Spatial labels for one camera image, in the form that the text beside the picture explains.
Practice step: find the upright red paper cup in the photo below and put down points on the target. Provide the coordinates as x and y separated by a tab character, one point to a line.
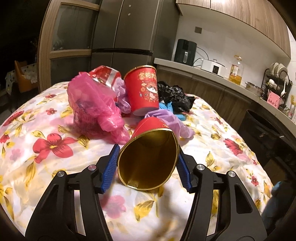
142	89

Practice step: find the red paper cup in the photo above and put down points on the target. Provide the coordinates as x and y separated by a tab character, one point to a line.
148	159
142	89

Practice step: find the blue glove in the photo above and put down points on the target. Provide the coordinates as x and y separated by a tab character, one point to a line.
168	106

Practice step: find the wall socket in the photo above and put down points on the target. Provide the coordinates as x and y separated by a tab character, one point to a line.
198	30

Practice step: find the wooden glass sliding door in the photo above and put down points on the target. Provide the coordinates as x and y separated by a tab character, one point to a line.
66	39

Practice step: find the wooden cabinets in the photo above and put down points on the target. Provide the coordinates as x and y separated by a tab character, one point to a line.
231	103
257	19

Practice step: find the dark grey refrigerator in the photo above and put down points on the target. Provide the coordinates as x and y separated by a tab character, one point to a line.
133	33

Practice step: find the cooking oil bottle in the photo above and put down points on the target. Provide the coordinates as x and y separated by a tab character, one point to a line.
236	70

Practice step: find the pink utensil holder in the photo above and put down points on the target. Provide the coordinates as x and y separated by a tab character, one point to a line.
274	100

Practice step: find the black plastic bag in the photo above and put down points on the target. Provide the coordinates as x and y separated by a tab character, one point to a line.
180	102

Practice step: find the floral tablecloth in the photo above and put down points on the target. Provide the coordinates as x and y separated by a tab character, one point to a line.
75	169

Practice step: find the black dish rack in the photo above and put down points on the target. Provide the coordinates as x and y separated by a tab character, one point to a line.
276	80

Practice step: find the purple glove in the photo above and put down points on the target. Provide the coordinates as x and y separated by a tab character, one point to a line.
176	125

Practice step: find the white rice cooker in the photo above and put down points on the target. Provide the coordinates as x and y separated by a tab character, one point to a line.
214	67

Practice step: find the wooden upper cabinets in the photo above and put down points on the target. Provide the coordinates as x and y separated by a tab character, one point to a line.
257	19

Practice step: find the steel bowl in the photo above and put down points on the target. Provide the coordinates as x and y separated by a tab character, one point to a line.
254	89

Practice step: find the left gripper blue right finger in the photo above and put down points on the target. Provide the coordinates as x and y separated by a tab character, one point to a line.
184	169

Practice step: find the black air fryer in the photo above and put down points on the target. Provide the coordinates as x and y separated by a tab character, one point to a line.
185	52

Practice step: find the orange chair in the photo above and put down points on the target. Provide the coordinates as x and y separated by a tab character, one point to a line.
24	84

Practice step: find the pink plastic bag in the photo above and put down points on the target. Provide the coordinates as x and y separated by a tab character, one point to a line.
95	112

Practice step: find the black trash bin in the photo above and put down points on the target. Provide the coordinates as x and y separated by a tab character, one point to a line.
262	138

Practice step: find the red white snack wrapper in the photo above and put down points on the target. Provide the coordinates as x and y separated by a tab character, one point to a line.
105	75

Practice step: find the wooden lower cabinets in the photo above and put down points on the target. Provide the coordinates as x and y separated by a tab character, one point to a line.
231	103

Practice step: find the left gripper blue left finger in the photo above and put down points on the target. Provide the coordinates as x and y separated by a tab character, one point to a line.
108	165

